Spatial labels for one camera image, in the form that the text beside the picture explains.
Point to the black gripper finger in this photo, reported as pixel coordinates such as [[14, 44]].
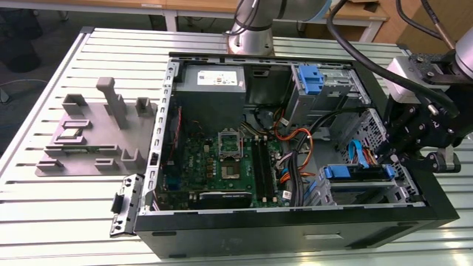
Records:
[[428, 162], [404, 130]]

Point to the hard disk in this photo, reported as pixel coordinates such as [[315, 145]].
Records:
[[340, 171]]

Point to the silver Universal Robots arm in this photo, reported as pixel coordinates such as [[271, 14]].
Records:
[[251, 41]]

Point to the metal disk bay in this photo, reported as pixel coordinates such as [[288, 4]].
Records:
[[320, 194]]

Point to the grey optical drive bay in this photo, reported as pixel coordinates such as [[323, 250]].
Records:
[[332, 83]]

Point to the blue plastic drive latch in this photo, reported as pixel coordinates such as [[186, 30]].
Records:
[[311, 80]]

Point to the black RAM slot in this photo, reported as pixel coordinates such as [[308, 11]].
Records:
[[260, 169], [269, 169]]

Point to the wooden cabinet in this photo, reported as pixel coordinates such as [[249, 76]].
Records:
[[467, 14]]

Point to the CPU socket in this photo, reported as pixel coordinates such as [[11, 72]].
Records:
[[231, 169]]

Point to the black open PC case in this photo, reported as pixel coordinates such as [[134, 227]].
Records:
[[259, 235]]

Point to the grey power supply unit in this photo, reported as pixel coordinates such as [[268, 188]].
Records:
[[207, 110]]

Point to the black graphics card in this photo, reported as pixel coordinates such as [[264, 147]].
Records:
[[221, 198]]

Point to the green motherboard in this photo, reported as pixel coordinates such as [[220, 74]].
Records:
[[199, 166]]

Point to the blue expansion slot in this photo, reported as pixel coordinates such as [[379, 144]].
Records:
[[172, 184]]

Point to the grey parts rack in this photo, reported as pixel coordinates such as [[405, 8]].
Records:
[[96, 138]]

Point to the green RAM stick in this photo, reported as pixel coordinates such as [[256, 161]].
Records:
[[82, 150]]

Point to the silver CPU chip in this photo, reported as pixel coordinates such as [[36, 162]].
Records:
[[70, 133]]

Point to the black chair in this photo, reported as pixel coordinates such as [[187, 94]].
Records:
[[19, 55]]

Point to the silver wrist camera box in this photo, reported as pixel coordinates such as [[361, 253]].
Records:
[[403, 80]]

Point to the black speckled mount plate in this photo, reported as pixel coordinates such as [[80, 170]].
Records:
[[421, 62]]

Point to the grey card retainer bracket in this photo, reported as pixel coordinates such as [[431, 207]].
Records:
[[127, 210]]

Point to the wooden desk white frame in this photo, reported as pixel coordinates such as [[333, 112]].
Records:
[[111, 3]]

